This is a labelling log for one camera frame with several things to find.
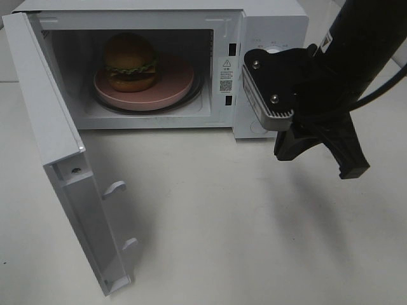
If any pink round plate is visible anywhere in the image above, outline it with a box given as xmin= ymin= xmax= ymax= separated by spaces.
xmin=93 ymin=53 xmax=195 ymax=111

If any upper white power knob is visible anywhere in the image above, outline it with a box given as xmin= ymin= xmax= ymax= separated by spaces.
xmin=266 ymin=46 xmax=282 ymax=54

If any glass microwave turntable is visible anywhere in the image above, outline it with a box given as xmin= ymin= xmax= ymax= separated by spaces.
xmin=93 ymin=76 xmax=205 ymax=116

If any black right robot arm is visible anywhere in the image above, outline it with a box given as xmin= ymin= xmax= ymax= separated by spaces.
xmin=274 ymin=1 xmax=406 ymax=179

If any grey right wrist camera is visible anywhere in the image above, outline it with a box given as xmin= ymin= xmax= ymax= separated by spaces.
xmin=242 ymin=48 xmax=310 ymax=132

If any white microwave door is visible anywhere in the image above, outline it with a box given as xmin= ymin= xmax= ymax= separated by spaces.
xmin=3 ymin=13 xmax=132 ymax=295

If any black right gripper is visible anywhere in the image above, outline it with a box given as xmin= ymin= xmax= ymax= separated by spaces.
xmin=273 ymin=44 xmax=369 ymax=180

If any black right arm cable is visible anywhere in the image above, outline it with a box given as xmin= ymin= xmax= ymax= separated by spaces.
xmin=348 ymin=68 xmax=407 ymax=112

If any white microwave oven body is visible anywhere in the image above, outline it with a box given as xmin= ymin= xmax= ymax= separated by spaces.
xmin=11 ymin=1 xmax=308 ymax=139

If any round white door button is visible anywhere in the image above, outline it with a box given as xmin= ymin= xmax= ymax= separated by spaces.
xmin=250 ymin=121 xmax=268 ymax=135

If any burger with lettuce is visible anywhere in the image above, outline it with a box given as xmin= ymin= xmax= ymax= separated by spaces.
xmin=104 ymin=32 xmax=158 ymax=93

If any white warning label sticker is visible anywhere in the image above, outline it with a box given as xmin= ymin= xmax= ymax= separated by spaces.
xmin=215 ymin=56 xmax=238 ymax=95

